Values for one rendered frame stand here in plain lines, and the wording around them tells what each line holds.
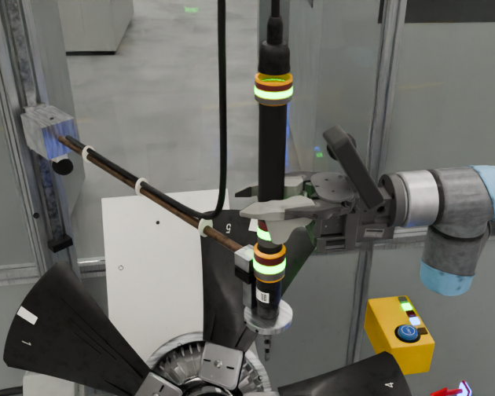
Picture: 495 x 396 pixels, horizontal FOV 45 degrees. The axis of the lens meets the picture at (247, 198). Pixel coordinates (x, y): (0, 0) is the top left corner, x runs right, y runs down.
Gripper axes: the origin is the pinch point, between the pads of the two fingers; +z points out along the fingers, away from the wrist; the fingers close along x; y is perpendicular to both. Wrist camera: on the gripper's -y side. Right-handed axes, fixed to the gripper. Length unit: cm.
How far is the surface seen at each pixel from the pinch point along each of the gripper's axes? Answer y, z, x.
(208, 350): 34.8, 5.2, 8.8
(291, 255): 18.9, -9.2, 11.8
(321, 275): 72, -33, 70
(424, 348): 54, -42, 21
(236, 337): 29.8, 0.8, 6.0
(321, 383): 41.4, -13.8, 4.7
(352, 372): 41.4, -19.8, 6.2
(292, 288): 76, -25, 70
